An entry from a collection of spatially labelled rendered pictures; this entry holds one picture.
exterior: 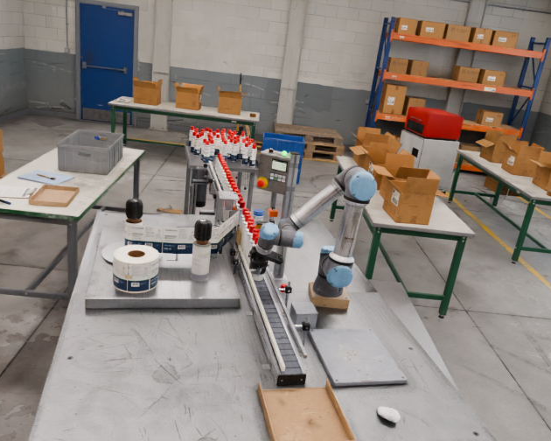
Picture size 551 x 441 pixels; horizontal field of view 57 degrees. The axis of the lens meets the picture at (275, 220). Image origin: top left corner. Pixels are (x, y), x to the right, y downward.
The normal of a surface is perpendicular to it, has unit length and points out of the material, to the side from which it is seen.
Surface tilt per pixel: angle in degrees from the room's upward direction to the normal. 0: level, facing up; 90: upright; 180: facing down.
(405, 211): 90
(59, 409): 0
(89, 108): 90
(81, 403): 0
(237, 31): 90
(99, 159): 90
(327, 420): 0
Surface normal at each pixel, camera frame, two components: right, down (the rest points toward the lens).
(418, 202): 0.11, 0.37
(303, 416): 0.12, -0.93
